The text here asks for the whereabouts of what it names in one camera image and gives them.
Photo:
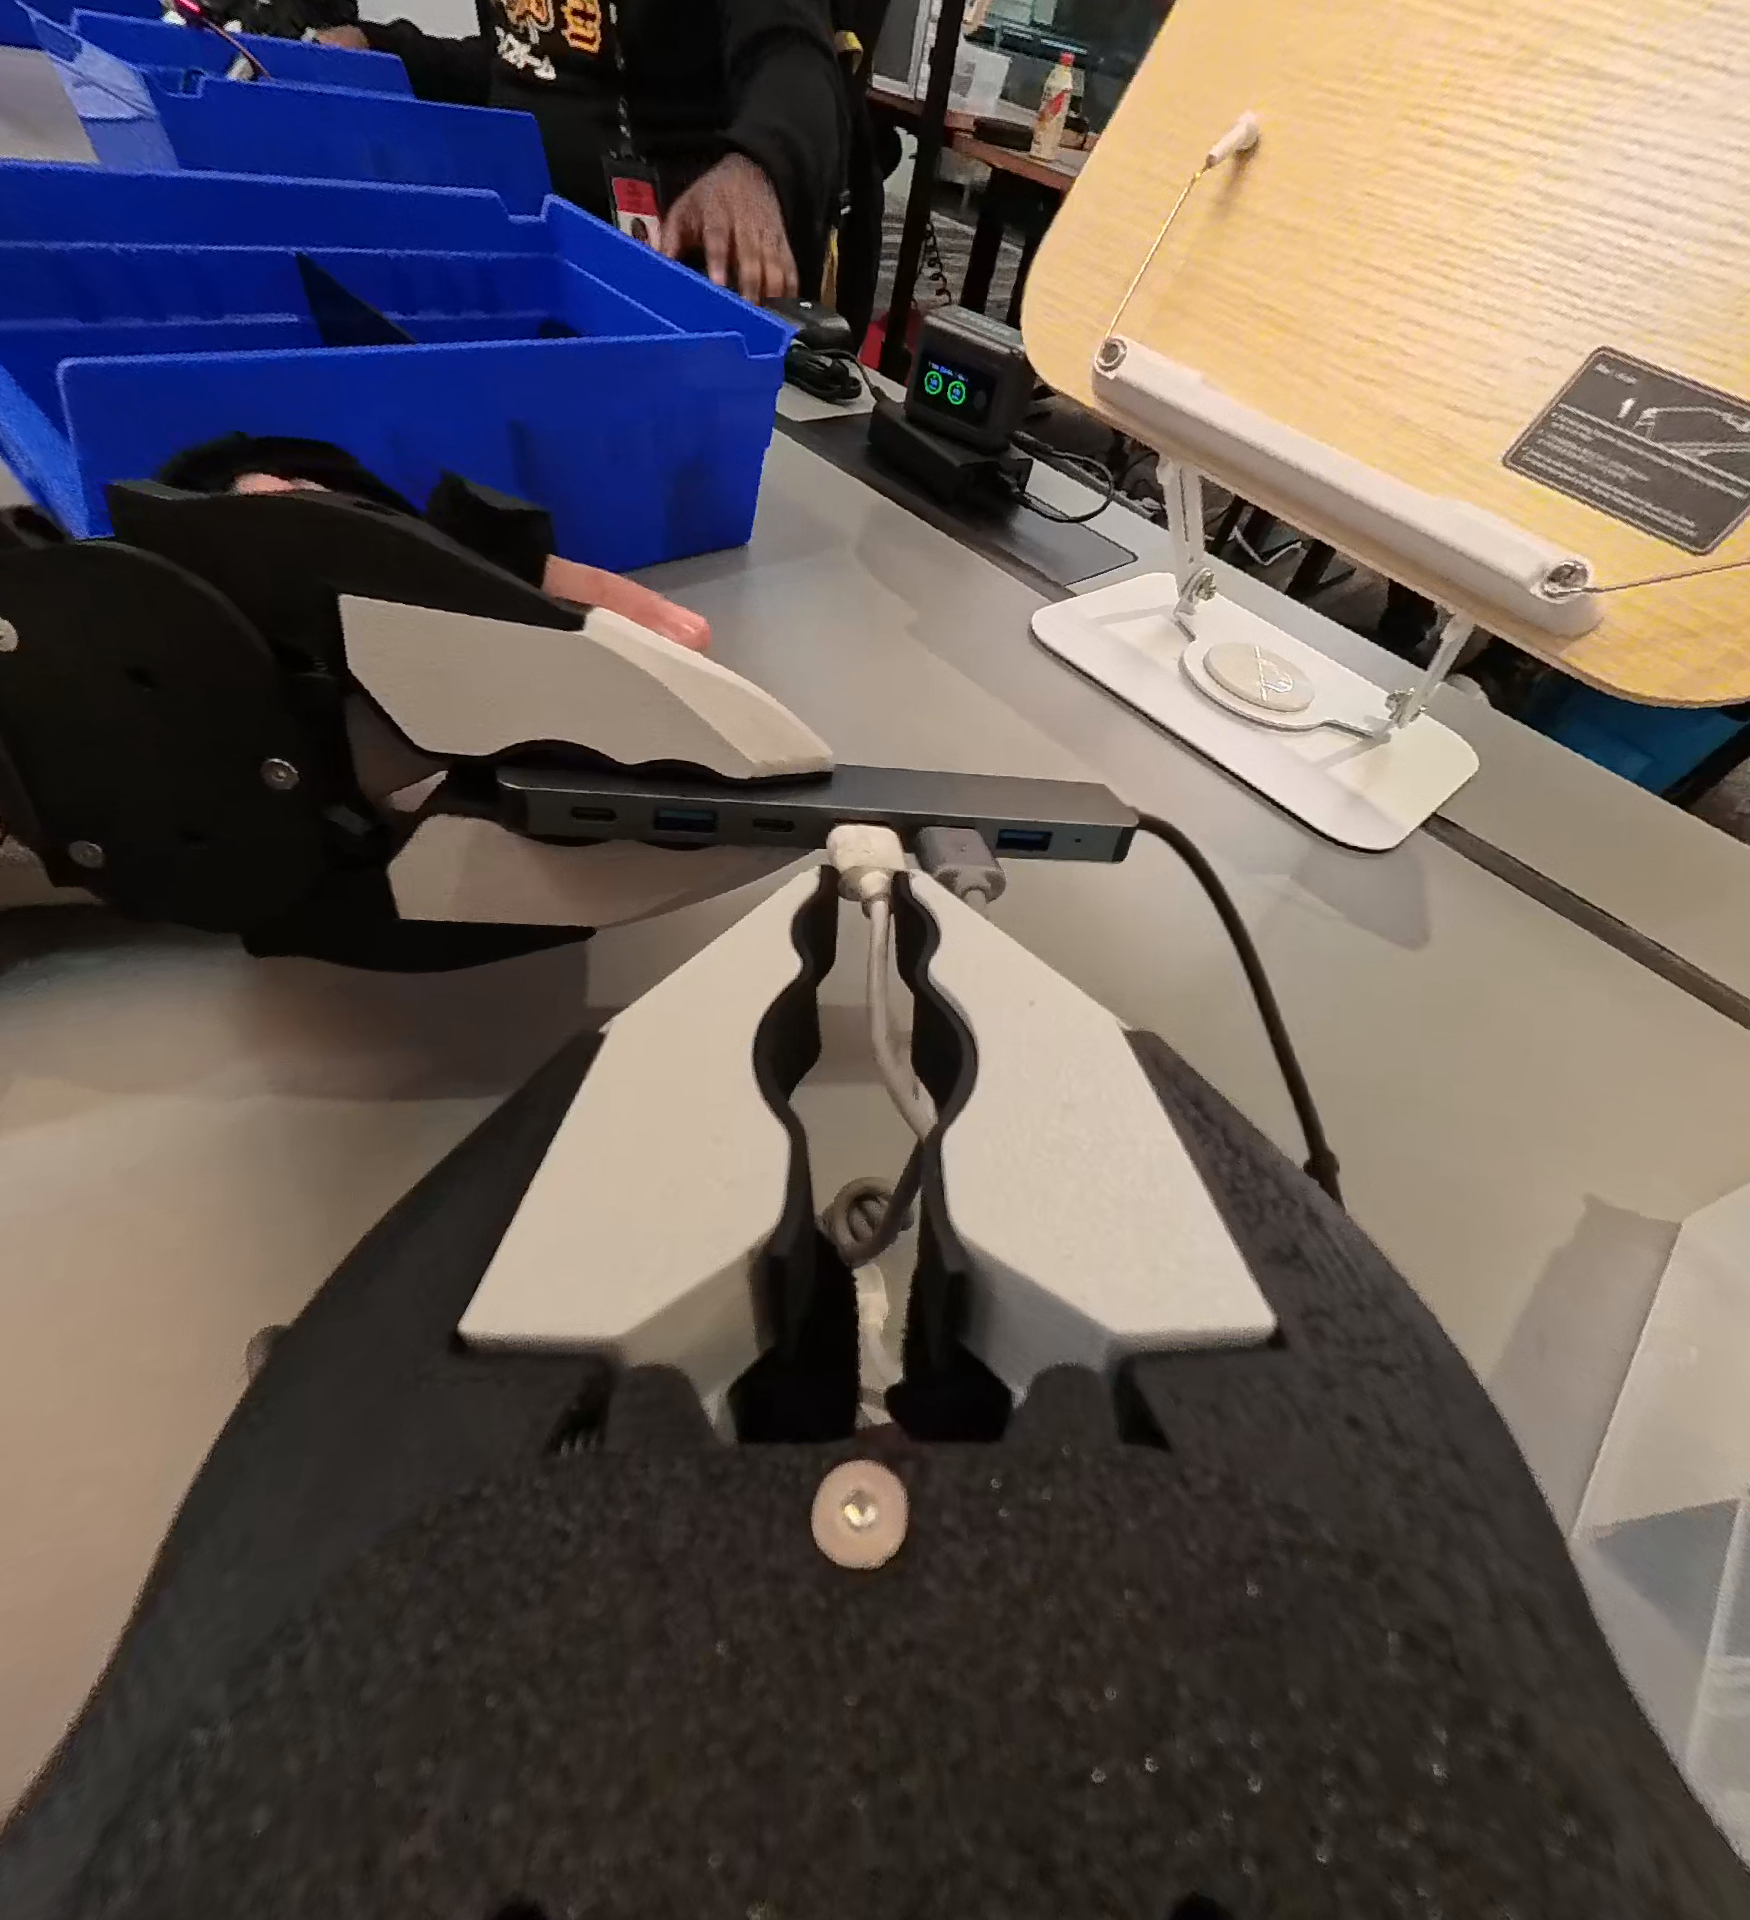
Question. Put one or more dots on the blue plastic bin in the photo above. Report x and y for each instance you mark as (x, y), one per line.
(363, 142)
(336, 62)
(363, 434)

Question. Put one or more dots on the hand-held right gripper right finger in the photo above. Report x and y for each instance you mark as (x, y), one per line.
(1086, 1170)

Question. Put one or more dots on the clear plastic bin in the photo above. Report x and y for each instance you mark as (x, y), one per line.
(1713, 1650)

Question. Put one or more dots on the person's left hand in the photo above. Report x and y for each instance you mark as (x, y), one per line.
(633, 609)

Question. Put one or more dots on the dark grey usb hub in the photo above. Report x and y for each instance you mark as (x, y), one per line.
(733, 820)

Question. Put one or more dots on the plastic drink bottle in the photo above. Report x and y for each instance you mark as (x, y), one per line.
(1051, 110)

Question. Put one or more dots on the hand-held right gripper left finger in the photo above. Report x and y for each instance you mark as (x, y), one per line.
(633, 1170)

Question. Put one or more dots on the black power brick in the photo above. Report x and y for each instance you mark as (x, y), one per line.
(821, 321)

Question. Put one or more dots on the black charger dock green display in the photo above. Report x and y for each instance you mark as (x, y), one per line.
(949, 448)

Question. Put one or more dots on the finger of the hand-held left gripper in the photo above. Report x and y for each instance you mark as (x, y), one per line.
(545, 683)
(545, 884)

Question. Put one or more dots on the bamboo book stand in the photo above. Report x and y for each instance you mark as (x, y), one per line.
(1416, 225)

